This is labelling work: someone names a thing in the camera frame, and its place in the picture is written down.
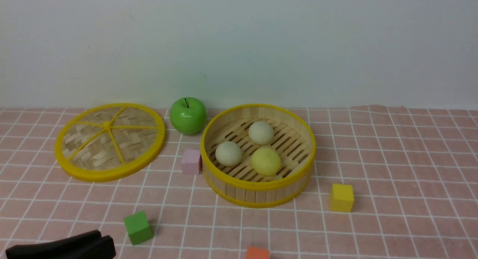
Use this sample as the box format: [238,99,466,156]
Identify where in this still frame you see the bamboo steamer tray yellow rim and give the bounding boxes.
[200,104,316,208]

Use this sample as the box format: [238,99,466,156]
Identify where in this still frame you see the green cube block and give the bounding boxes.
[123,211,153,246]

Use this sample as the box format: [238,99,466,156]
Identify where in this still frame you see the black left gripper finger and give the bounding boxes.
[5,230,102,257]

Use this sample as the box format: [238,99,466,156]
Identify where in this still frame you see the yellow cube block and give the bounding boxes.
[329,184,354,213]

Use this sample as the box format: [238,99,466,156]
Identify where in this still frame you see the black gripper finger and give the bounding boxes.
[8,236,117,259]

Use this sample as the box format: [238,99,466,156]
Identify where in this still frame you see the yellow bun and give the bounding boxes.
[251,147,281,176]

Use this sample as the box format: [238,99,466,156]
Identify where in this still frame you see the white bun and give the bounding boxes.
[215,141,243,167]
[249,121,274,145]

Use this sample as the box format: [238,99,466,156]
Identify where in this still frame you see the pink checkered tablecloth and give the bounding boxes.
[0,105,478,259]

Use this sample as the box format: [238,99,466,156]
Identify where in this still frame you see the pink cube block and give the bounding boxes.
[181,149,202,175]

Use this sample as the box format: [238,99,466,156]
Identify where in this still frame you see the green apple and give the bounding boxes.
[170,97,207,135]

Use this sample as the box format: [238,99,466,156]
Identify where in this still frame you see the orange cube block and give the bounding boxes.
[245,246,270,259]

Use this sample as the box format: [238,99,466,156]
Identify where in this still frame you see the woven bamboo steamer lid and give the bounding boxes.
[54,103,166,182]

